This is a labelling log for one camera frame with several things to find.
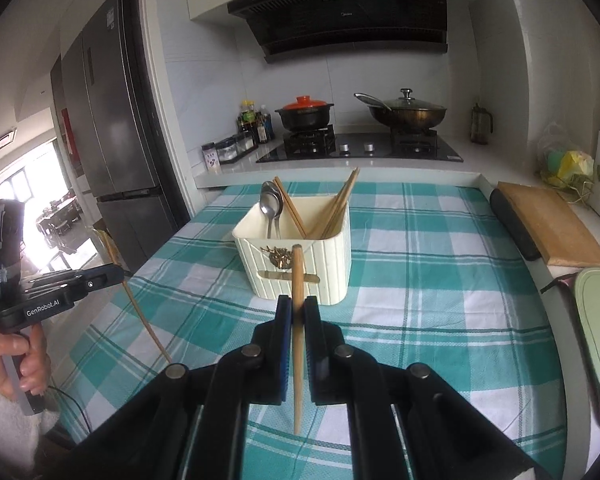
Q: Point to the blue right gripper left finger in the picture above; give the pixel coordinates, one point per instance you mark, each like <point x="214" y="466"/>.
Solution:
<point x="274" y="339"/>

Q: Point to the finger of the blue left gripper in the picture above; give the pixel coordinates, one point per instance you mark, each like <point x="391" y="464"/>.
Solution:
<point x="89" y="280"/>

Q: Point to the black range hood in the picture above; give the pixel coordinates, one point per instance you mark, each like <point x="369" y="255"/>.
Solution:
<point x="284" y="28"/>

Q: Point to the grey refrigerator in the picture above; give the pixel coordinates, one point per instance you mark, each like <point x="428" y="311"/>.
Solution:
<point x="118" y="141"/>

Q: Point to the yellow green plastic bag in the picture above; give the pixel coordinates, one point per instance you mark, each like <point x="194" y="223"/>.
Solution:
<point x="563" y="166"/>

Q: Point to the steel spoon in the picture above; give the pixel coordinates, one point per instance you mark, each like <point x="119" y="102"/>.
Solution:
<point x="278" y="209"/>
<point x="267" y="204"/>

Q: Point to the sauce bottles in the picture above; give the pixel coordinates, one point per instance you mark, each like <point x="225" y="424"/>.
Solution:
<point x="257" y="121"/>

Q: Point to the dark glass press jug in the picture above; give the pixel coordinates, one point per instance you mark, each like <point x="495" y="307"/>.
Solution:
<point x="481" y="125"/>

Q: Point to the black gas stove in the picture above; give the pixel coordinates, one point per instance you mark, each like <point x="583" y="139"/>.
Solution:
<point x="325" y="143"/>

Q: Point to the white spice shaker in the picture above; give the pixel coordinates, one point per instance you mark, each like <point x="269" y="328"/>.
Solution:
<point x="211" y="157"/>

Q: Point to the black pot orange lid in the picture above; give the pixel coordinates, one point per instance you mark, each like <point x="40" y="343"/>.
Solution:
<point x="305" y="114"/>

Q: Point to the wooden cutting board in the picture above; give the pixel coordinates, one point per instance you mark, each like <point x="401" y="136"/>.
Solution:
<point x="559" y="234"/>

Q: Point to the spice jar rack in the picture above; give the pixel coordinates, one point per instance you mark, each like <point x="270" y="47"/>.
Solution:
<point x="234" y="147"/>

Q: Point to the wooden chopstick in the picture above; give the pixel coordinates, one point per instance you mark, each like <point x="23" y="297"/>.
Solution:
<point x="294" y="214"/>
<point x="289" y="207"/>
<point x="113" y="255"/>
<point x="337" y="207"/>
<point x="342" y="204"/>
<point x="297" y="298"/>
<point x="325" y="223"/>

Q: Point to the wok with glass lid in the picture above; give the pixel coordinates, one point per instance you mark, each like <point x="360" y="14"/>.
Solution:
<point x="405" y="113"/>

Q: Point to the teal plaid tablecloth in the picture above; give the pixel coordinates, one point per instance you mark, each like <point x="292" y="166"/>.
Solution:
<point x="435" y="278"/>

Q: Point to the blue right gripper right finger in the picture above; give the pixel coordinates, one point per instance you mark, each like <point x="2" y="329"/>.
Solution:
<point x="327" y="382"/>

